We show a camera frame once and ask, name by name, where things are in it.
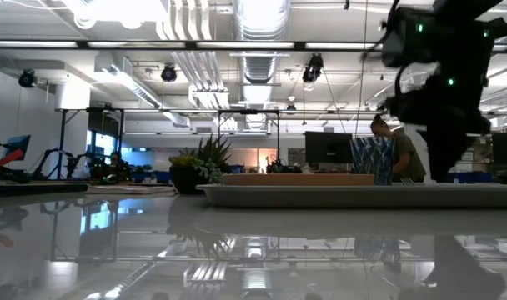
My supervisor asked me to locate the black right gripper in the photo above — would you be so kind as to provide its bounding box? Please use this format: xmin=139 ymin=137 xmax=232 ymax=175
xmin=384 ymin=69 xmax=493 ymax=183

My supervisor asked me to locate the orange round plate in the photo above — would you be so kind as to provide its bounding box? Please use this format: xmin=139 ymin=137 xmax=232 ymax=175
xmin=222 ymin=172 xmax=375 ymax=187

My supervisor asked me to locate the grey plastic tray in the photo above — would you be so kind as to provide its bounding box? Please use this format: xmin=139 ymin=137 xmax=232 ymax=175
xmin=196 ymin=182 xmax=507 ymax=209

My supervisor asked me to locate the person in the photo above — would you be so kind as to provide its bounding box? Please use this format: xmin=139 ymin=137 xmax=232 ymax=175
xmin=105 ymin=150 xmax=128 ymax=181
xmin=369 ymin=112 xmax=428 ymax=183

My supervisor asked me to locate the black ceiling spotlight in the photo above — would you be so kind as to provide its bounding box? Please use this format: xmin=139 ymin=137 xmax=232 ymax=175
xmin=18 ymin=69 xmax=38 ymax=89
xmin=160 ymin=64 xmax=178 ymax=83
xmin=301 ymin=53 xmax=325 ymax=83

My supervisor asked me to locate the succulent plant in dark pot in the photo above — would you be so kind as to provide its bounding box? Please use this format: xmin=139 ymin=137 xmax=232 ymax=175
xmin=168 ymin=133 xmax=233 ymax=196

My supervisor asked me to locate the black metal stand frame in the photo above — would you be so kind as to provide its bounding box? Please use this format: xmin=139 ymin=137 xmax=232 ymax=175
xmin=217 ymin=109 xmax=281 ymax=174
xmin=54 ymin=107 xmax=126 ymax=181

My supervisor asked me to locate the silver ceiling air duct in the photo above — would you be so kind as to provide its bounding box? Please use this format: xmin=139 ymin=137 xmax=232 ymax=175
xmin=232 ymin=0 xmax=292 ymax=84

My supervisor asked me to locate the black aluminium table frame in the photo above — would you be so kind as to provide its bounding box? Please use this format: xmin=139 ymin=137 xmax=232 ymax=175
xmin=0 ymin=182 xmax=89 ymax=198

